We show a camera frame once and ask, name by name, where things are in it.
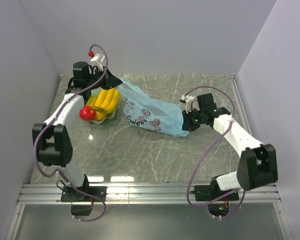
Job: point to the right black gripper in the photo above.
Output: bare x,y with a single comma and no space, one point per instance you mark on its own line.
188,125

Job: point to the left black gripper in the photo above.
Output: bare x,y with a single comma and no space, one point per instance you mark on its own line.
111,81

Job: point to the yellow fake banana bunch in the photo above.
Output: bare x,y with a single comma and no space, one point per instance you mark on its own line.
105,96

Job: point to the fake mango yellow green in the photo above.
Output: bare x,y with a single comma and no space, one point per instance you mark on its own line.
91,101

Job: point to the light blue plastic bag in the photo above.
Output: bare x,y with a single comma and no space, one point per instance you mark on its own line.
150,113

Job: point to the red fake apple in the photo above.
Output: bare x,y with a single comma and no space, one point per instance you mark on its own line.
87,113

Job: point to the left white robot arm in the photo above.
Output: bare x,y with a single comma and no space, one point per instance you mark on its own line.
52,148

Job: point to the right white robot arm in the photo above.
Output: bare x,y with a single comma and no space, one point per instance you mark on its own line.
257,161

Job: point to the light green wavy plate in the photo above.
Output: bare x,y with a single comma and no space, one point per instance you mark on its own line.
102,114

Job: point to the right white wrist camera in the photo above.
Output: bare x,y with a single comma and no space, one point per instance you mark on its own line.
191,103

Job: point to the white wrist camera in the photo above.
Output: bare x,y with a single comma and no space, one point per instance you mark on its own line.
191,103
99,57

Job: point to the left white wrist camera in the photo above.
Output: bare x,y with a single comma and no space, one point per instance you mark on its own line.
99,57

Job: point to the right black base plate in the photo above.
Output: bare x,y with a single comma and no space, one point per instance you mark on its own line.
205,193

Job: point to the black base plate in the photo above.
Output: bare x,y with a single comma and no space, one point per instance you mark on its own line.
96,193
205,193

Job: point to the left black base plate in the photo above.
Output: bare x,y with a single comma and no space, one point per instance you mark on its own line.
96,193

